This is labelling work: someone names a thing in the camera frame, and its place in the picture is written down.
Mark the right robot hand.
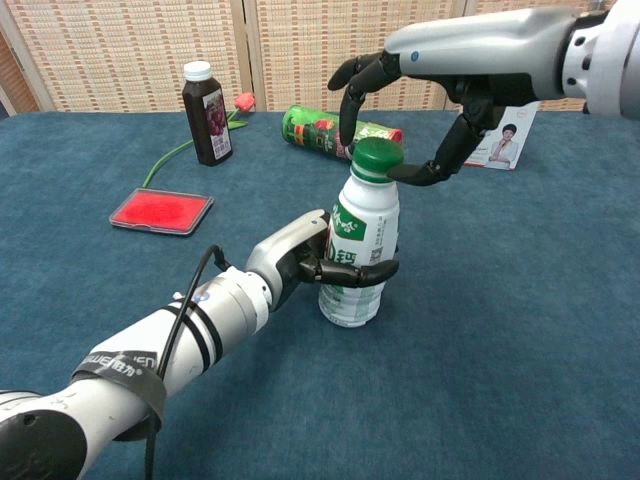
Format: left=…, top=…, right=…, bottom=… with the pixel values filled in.
left=327, top=7, right=581, bottom=187

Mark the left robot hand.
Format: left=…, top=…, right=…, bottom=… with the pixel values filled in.
left=244, top=208, right=401, bottom=312

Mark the white bottle with green cap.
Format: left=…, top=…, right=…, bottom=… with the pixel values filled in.
left=318, top=164, right=401, bottom=329

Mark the green bottle cap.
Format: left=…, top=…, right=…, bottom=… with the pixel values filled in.
left=351, top=137, right=405, bottom=182

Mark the dark juice bottle white cap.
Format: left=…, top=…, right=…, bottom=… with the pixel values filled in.
left=181, top=60, right=235, bottom=167

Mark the white lamp box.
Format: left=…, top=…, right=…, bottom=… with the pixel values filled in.
left=462, top=101, right=542, bottom=172

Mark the green chips can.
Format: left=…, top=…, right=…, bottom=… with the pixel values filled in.
left=281, top=103, right=404, bottom=164

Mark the red ink pad case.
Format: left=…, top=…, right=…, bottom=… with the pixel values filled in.
left=108, top=187, right=216, bottom=236

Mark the artificial red tulip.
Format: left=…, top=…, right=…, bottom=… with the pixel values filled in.
left=143, top=92, right=257, bottom=187

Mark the bamboo folding screen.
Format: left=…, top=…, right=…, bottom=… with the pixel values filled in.
left=0, top=0, right=640, bottom=119

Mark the blue felt table cover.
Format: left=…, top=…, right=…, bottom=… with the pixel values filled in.
left=0, top=109, right=640, bottom=480

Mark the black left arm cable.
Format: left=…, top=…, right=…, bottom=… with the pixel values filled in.
left=143, top=244, right=229, bottom=480

